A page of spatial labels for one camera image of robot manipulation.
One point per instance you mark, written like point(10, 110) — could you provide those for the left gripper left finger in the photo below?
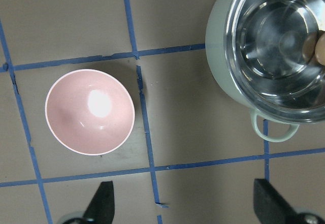
point(101, 207)

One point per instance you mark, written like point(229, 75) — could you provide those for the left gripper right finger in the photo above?
point(270, 207)

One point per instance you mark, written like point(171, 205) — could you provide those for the brown egg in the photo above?
point(320, 50)

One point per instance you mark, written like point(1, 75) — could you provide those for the pale green electric pot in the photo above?
point(261, 53)

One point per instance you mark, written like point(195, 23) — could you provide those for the pink bowl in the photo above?
point(89, 112)

